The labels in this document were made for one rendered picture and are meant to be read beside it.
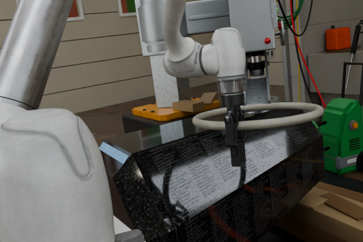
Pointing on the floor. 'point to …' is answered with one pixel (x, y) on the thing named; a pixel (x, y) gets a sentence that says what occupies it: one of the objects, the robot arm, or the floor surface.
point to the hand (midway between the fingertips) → (237, 154)
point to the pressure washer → (344, 131)
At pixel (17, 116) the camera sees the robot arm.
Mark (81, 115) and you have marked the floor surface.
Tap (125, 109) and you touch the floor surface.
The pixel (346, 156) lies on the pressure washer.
